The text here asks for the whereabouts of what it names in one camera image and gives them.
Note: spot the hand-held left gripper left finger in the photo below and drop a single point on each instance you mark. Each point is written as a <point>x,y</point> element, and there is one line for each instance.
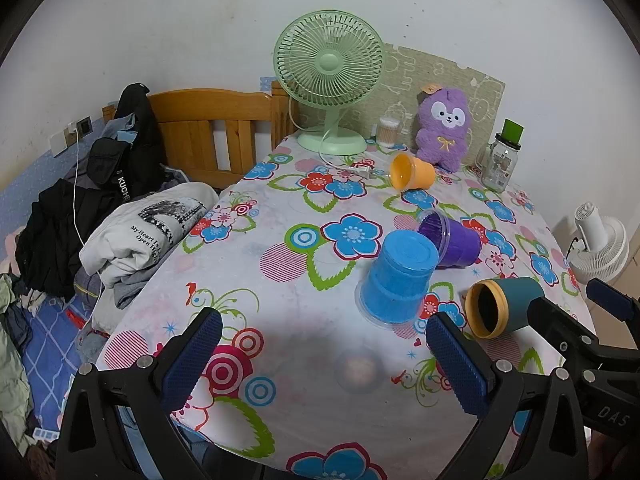
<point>192,360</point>

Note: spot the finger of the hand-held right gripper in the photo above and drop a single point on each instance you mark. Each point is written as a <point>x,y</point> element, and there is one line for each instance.
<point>612,299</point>
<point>555,322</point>

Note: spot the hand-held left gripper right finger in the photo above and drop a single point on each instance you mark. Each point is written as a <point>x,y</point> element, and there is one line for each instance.
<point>457,367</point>

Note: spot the teal cup with yellow rim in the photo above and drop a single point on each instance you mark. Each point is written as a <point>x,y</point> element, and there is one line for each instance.
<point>520,294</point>

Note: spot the blue cup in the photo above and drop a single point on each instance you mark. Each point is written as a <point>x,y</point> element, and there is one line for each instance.
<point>400,280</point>

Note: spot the purple cup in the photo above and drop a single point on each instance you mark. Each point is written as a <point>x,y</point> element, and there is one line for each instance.
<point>460,246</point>

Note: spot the orange cup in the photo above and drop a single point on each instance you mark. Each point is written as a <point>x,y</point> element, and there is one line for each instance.
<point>419,172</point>

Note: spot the white standing fan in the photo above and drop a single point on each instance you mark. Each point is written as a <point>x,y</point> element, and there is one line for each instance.
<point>607,246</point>

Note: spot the grey folded clothing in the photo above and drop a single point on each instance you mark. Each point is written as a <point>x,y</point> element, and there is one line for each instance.
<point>127,292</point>

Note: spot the floral tablecloth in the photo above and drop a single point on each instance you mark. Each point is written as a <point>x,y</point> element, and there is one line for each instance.
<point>300,310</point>

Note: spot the white printed shirt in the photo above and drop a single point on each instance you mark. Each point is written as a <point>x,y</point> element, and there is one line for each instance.
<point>135,250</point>

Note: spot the pile of clothes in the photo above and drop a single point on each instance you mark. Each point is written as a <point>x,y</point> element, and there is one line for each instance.
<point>45,340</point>

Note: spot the glass jar with green lid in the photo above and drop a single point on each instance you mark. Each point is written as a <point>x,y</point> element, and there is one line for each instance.
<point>500,166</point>

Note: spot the pale green cloth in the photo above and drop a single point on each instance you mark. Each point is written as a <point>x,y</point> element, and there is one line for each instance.
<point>11,375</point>

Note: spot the black clothing pile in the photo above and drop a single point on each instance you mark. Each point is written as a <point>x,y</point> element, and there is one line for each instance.
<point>55,235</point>

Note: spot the black hanging bag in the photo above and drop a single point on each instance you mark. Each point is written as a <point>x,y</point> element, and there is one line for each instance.
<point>135,160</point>

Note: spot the purple plush toy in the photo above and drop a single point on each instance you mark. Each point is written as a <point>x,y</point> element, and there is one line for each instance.
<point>442,146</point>

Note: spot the cotton swab container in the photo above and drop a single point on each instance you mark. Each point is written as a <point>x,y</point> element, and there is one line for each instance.
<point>387,132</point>

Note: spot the wooden bed headboard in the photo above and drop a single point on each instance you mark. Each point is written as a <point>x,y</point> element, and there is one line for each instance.
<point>200,105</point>

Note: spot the patterned beige foam board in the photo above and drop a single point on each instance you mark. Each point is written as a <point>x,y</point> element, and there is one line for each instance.
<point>415,67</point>

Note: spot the green table fan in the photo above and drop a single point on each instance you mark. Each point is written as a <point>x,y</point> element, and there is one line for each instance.
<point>330,62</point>

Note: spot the white wall socket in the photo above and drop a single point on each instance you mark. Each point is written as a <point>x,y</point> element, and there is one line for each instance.
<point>61,141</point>

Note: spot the dark wall socket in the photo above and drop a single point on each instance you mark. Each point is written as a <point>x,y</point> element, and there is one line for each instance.
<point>83,126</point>

